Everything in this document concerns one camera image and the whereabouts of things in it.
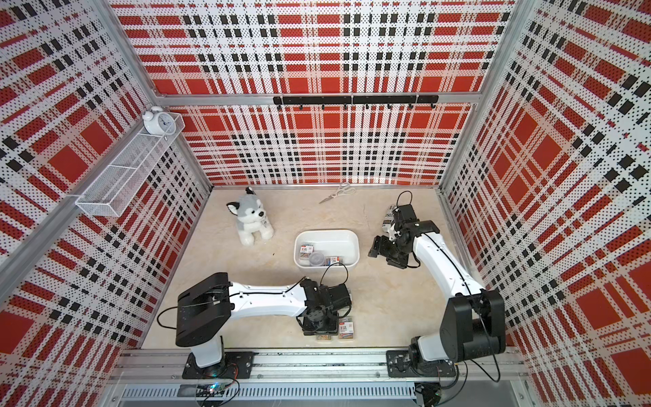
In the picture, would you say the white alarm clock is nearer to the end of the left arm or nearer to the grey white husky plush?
the grey white husky plush

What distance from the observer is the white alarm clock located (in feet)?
2.65

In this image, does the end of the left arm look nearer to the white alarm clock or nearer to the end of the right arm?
the end of the right arm

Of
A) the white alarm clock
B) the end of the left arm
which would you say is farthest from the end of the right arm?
the white alarm clock

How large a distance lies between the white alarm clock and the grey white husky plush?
32 cm

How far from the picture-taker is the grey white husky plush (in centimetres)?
90
